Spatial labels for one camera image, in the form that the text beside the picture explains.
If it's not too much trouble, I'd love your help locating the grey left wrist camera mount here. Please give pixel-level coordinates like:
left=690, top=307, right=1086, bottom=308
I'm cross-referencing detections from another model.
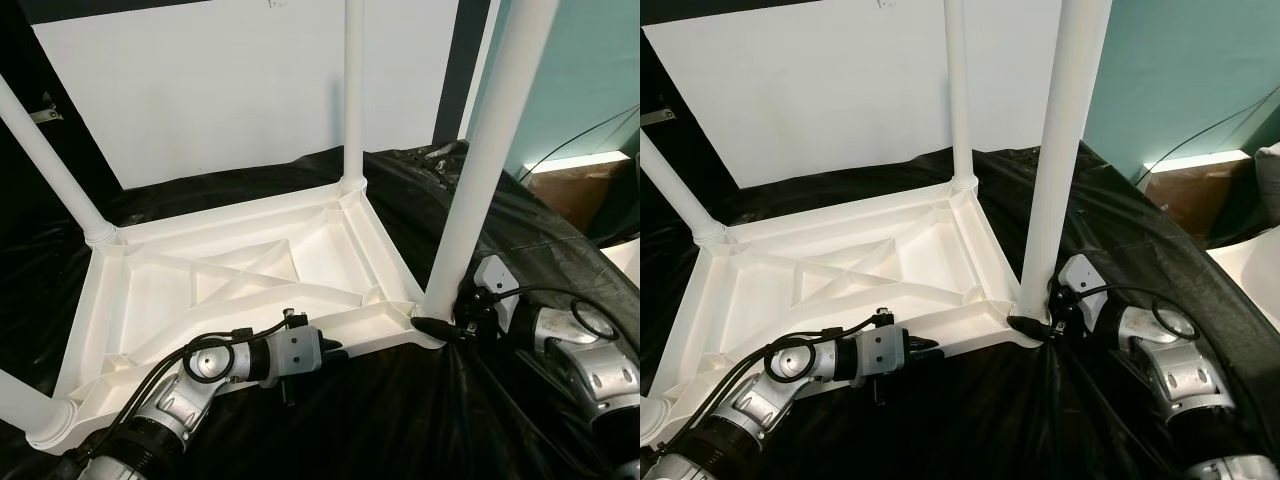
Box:
left=265, top=320, right=326, bottom=379
left=850, top=320, right=909, bottom=381

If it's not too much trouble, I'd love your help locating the black plastic table cover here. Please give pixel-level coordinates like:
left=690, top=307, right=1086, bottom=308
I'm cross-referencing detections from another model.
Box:
left=0, top=140, right=641, bottom=480
left=640, top=140, right=1280, bottom=480

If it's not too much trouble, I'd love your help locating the white plastic table top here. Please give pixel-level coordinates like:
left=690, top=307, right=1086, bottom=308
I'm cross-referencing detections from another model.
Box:
left=30, top=180, right=446, bottom=453
left=640, top=178, right=1041, bottom=446

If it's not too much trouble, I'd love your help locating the grey cushion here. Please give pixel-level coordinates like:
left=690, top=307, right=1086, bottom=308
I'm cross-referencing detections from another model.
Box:
left=1255, top=142, right=1280, bottom=226

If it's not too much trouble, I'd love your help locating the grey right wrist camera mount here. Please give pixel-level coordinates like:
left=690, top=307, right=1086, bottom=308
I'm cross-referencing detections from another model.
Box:
left=470, top=255, right=521, bottom=326
left=1058, top=253, right=1106, bottom=326

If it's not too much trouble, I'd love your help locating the black door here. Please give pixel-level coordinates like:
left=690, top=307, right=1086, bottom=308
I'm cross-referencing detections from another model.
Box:
left=0, top=20, right=121, bottom=231
left=640, top=45, right=741, bottom=226

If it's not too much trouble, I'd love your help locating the teal glass panel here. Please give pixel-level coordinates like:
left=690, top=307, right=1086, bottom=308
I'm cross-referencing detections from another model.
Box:
left=1080, top=0, right=1280, bottom=186
left=500, top=0, right=641, bottom=186

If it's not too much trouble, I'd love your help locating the thin black curved cable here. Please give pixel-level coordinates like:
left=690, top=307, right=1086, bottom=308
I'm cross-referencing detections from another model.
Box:
left=1135, top=85, right=1280, bottom=186
left=515, top=100, right=641, bottom=181

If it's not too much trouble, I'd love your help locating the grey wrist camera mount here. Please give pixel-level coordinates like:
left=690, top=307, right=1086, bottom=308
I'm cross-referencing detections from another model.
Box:
left=470, top=255, right=521, bottom=326
left=265, top=320, right=326, bottom=379
left=1058, top=253, right=1106, bottom=326
left=850, top=320, right=909, bottom=381

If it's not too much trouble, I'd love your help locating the brown wooden furniture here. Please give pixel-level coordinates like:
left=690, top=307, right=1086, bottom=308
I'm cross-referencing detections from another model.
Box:
left=525, top=160, right=636, bottom=241
left=1145, top=160, right=1261, bottom=241

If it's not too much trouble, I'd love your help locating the white tapered table leg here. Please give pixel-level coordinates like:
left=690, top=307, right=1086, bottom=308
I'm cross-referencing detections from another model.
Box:
left=1018, top=0, right=1113, bottom=319
left=420, top=0, right=561, bottom=321
left=343, top=0, right=369, bottom=196
left=640, top=135, right=726, bottom=246
left=0, top=75, right=119, bottom=249
left=945, top=0, right=979, bottom=193
left=0, top=370, right=76, bottom=451

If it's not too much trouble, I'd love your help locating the black wall pillar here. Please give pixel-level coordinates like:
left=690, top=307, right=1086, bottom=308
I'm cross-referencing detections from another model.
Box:
left=432, top=0, right=493, bottom=146

